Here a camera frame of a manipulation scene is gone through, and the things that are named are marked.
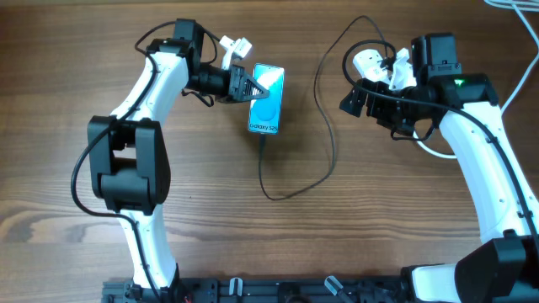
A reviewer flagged white power strip cord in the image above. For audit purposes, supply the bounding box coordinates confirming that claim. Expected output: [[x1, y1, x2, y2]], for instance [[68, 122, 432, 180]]
[[411, 54, 539, 160]]

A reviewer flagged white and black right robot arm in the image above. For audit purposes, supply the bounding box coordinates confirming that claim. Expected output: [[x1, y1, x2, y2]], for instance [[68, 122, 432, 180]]
[[340, 33, 538, 302]]

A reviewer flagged blue Galaxy S25 smartphone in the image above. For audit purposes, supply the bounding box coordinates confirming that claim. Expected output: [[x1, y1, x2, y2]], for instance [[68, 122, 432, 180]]
[[248, 63, 285, 135]]

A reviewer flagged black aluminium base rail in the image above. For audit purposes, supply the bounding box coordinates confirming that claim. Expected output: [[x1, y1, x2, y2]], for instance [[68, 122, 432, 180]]
[[101, 275, 411, 303]]

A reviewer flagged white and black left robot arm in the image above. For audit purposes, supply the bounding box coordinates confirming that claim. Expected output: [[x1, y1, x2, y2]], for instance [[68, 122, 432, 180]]
[[71, 19, 270, 302]]

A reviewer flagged white power strip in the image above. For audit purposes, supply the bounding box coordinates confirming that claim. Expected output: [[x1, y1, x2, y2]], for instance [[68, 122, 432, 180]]
[[353, 49, 389, 83]]

